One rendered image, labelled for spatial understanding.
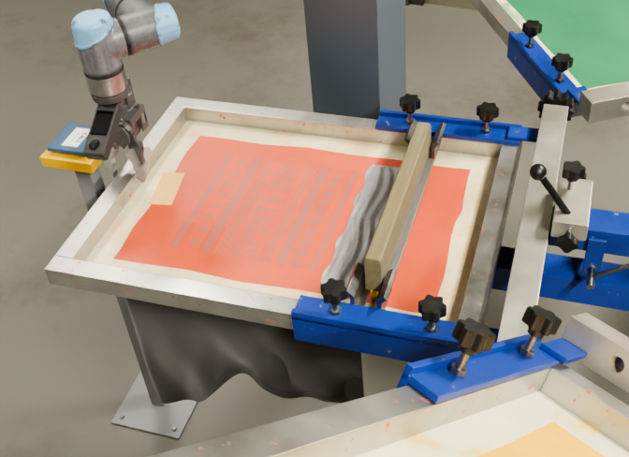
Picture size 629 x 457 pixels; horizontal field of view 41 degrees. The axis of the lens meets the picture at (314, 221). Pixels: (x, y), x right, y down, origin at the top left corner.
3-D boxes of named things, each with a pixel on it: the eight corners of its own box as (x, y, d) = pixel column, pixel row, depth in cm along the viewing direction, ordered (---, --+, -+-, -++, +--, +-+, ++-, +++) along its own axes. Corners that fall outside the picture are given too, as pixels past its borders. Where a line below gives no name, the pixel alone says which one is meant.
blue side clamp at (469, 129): (375, 148, 182) (374, 122, 177) (381, 135, 185) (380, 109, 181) (517, 166, 174) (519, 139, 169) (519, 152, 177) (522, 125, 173)
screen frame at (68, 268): (49, 283, 156) (43, 269, 153) (179, 110, 197) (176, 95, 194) (475, 364, 134) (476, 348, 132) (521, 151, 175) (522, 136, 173)
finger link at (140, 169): (165, 167, 177) (146, 130, 171) (153, 184, 172) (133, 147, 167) (153, 168, 178) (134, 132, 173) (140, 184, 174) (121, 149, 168)
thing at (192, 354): (161, 405, 186) (118, 269, 158) (168, 392, 188) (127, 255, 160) (363, 451, 173) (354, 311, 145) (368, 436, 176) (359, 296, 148)
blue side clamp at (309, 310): (294, 340, 143) (290, 312, 138) (303, 318, 146) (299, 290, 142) (471, 374, 134) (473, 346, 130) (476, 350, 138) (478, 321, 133)
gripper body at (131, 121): (151, 127, 173) (138, 77, 165) (132, 153, 167) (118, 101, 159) (118, 124, 175) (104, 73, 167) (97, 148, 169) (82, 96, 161)
